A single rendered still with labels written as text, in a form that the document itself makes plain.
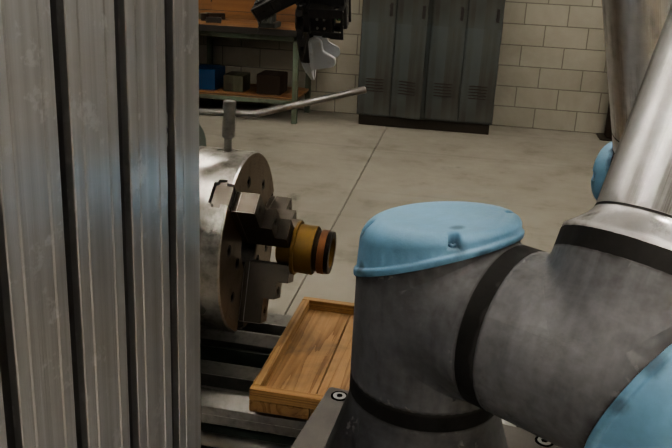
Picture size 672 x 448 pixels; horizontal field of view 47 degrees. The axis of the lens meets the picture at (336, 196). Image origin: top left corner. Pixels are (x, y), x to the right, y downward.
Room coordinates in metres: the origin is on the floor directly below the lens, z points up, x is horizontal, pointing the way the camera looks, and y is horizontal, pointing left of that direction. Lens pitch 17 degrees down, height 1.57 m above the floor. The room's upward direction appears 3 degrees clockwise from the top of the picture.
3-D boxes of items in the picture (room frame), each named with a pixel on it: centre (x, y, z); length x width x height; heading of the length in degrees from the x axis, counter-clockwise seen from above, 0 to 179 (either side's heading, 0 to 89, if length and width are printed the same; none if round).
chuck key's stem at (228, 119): (1.28, 0.19, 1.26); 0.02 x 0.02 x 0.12
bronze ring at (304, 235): (1.24, 0.05, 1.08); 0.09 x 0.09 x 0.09; 80
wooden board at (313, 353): (1.22, -0.06, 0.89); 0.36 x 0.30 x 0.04; 169
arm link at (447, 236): (0.53, -0.08, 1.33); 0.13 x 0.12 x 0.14; 48
